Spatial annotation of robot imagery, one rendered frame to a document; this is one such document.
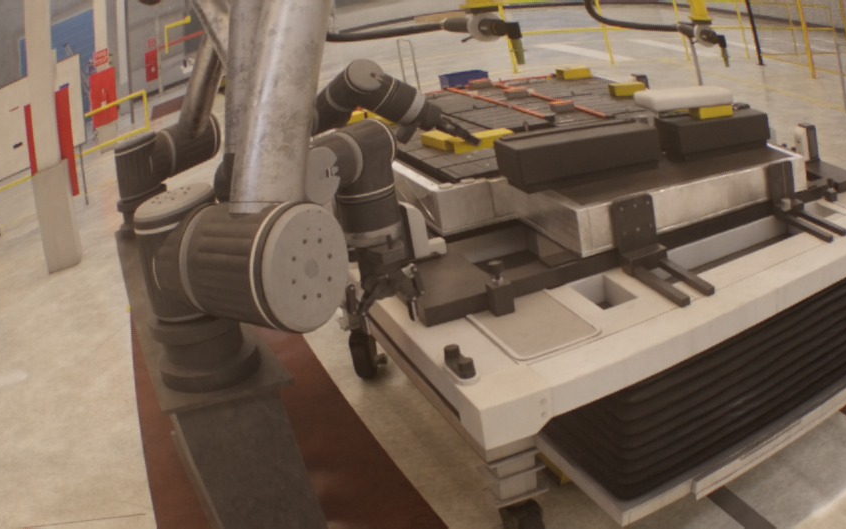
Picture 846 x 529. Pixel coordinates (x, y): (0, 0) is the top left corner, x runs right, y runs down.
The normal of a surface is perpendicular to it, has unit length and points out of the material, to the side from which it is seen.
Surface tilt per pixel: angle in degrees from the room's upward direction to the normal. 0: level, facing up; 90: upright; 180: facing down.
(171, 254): 68
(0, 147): 90
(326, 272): 90
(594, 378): 90
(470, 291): 0
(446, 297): 0
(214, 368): 23
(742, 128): 90
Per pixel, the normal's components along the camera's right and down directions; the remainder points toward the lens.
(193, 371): -0.15, -0.74
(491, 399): -0.16, -0.94
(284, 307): 0.75, 0.14
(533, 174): 0.31, 0.25
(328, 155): 0.82, -0.05
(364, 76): 0.54, -0.35
